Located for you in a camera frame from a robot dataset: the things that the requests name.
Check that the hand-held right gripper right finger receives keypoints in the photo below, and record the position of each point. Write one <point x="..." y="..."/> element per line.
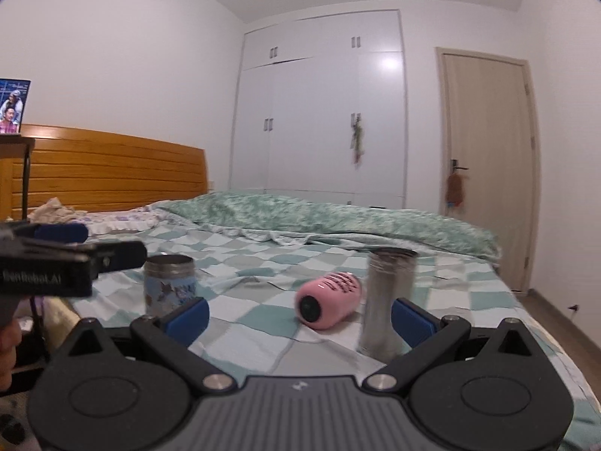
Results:
<point x="413" y="323"/>

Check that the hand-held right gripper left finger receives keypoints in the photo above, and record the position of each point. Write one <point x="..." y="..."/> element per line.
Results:
<point x="190" y="320"/>

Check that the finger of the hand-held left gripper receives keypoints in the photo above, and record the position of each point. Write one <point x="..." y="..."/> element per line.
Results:
<point x="61" y="231"/>
<point x="119" y="253"/>

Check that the pink cup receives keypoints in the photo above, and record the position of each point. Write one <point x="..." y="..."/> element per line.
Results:
<point x="328" y="300"/>

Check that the tall stainless steel cup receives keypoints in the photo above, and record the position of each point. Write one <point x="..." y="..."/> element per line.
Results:
<point x="387" y="300"/>

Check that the blue patterned cup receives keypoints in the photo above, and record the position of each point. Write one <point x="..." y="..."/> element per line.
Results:
<point x="166" y="286"/>

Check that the person's left hand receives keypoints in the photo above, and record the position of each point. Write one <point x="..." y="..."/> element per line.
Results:
<point x="8" y="354"/>

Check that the beige crumpled cloth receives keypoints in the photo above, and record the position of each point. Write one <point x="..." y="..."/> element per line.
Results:
<point x="56" y="211"/>

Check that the floral pillow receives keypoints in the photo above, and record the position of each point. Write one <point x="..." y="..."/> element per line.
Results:
<point x="122" y="220"/>

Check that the wooden headboard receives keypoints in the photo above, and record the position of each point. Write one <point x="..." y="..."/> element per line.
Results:
<point x="112" y="174"/>

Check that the green patterned quilt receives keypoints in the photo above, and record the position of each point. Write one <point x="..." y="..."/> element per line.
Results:
<point x="328" y="221"/>

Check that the framed photo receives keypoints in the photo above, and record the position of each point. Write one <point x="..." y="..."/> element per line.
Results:
<point x="14" y="105"/>

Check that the brown hanging ornament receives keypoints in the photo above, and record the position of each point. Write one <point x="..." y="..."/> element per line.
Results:
<point x="455" y="190"/>

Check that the spotted cloth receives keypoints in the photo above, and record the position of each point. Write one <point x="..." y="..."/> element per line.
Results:
<point x="11" y="423"/>

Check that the beige door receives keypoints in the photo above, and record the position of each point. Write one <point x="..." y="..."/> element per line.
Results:
<point x="488" y="174"/>

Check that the green hanging ornament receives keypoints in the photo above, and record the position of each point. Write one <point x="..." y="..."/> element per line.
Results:
<point x="357" y="138"/>

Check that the white wardrobe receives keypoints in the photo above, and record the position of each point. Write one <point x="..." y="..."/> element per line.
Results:
<point x="319" y="117"/>

